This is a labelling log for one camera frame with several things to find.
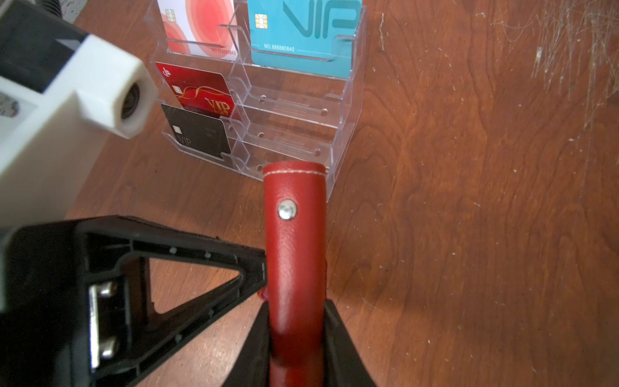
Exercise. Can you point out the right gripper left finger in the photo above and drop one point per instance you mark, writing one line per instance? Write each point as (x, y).
(252, 365)

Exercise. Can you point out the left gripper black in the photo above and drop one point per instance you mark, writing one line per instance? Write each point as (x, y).
(111, 299)

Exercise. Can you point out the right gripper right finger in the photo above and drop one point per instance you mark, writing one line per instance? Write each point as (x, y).
(342, 363)

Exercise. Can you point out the red leather card wallet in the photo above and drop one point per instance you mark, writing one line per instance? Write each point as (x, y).
(295, 209)

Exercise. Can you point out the clear acrylic card display stand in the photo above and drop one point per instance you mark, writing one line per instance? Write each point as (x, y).
(279, 114)

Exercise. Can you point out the black VIP card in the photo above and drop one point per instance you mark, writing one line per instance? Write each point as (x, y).
(198, 131)

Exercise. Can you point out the red VIP card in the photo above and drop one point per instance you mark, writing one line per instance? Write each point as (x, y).
(198, 90)

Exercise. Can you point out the white red circle card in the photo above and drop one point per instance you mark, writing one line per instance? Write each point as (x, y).
(199, 27)

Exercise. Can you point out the teal VIP card in stand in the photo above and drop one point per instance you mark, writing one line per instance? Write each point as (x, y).
(313, 36)

